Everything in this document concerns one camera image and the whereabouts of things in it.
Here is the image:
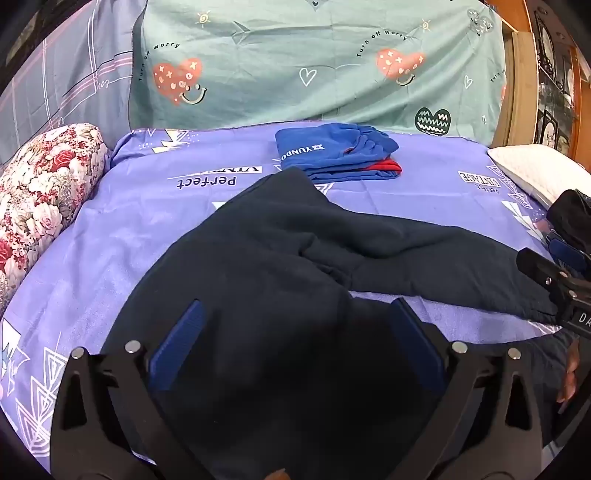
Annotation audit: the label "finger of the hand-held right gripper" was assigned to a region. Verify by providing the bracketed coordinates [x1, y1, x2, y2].
[546, 228, 591, 278]
[516, 248, 591, 319]

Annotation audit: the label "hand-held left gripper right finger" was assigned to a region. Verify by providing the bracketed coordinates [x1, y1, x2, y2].
[379, 298, 542, 480]

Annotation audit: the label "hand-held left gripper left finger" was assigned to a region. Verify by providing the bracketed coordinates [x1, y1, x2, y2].
[50, 299, 218, 480]

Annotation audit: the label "dark navy pants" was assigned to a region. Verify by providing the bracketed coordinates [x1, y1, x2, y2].
[99, 166, 578, 480]

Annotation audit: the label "person's right hand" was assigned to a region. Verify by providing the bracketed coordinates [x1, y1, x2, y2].
[556, 342, 581, 416]

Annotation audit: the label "pile of dark clothes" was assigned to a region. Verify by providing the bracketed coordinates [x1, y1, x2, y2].
[547, 188, 591, 243]

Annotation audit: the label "white pillow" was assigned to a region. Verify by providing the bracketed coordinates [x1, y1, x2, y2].
[487, 144, 591, 209]

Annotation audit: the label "purple printed bedsheet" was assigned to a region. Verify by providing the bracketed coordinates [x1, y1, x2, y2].
[0, 124, 571, 476]

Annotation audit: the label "folded red garment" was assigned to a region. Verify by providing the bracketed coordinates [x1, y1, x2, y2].
[360, 157, 403, 180]

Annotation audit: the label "wooden display cabinet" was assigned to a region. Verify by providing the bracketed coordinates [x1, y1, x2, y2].
[485, 0, 591, 162]

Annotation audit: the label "floral pillow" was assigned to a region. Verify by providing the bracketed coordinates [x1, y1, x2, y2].
[0, 122, 112, 317]

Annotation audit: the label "folded blue and red clothes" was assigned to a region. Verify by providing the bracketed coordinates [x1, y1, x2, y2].
[275, 122, 400, 182]

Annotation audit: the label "grey plaid cloth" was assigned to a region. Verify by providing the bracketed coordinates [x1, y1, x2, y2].
[0, 0, 148, 164]

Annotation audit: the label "green heart print sheet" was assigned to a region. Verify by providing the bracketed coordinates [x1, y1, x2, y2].
[128, 0, 507, 139]

